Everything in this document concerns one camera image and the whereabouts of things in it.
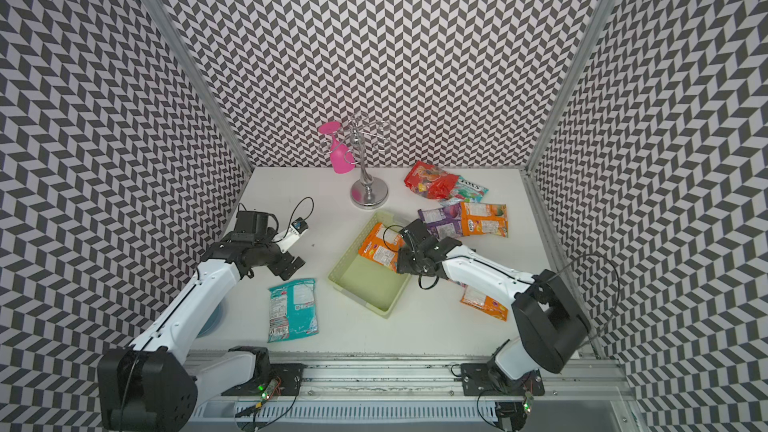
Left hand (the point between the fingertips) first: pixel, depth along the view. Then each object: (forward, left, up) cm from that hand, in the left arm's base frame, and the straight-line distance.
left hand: (287, 252), depth 84 cm
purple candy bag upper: (+17, -48, -9) cm, 51 cm away
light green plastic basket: (0, -21, -11) cm, 24 cm away
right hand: (-3, -34, -5) cm, 35 cm away
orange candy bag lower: (-11, -55, -10) cm, 57 cm away
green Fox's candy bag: (+30, -58, -9) cm, 65 cm away
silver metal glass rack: (+31, -20, -10) cm, 38 cm away
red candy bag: (+32, -43, -5) cm, 54 cm away
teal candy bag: (-13, -2, -9) cm, 16 cm away
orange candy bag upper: (+17, -61, -9) cm, 64 cm away
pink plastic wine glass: (+35, -12, +4) cm, 37 cm away
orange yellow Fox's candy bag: (+7, -27, -9) cm, 29 cm away
